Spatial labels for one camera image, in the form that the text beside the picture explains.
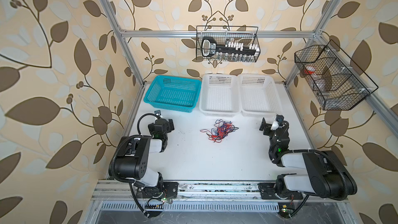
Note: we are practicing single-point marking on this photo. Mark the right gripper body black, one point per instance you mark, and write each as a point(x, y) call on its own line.
point(269, 127)

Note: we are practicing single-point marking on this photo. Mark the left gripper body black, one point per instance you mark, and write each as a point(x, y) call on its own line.
point(166, 124)

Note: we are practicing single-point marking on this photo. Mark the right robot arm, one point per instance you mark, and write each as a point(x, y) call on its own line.
point(324, 174)

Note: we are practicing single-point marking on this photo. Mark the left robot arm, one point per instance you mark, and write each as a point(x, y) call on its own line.
point(130, 160)

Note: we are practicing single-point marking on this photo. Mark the white plastic basket right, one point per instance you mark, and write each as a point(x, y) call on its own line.
point(258, 96)

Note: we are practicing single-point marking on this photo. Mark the white plastic basket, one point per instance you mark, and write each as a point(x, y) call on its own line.
point(219, 95)
point(258, 96)

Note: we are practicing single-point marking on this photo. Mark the teal plastic basket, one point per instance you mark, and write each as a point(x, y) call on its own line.
point(173, 93)

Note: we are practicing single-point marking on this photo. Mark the white plastic basket left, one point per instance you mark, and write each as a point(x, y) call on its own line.
point(219, 95)

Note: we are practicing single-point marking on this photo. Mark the red capped container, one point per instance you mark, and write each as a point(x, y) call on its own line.
point(309, 70)

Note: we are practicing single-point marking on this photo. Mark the black tool with vials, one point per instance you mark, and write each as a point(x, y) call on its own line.
point(209, 47)

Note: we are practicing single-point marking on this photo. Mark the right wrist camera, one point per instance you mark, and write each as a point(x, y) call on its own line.
point(277, 123)

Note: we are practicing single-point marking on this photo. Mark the black wire basket right wall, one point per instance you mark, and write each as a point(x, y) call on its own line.
point(339, 83)

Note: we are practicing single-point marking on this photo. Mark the black wire basket wall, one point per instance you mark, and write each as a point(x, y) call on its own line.
point(339, 83)
point(243, 34)

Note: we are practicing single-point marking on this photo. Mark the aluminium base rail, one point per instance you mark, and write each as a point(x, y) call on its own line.
point(199, 190)

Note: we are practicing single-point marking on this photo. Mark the black wire basket back wall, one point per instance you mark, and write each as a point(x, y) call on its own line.
point(243, 34)

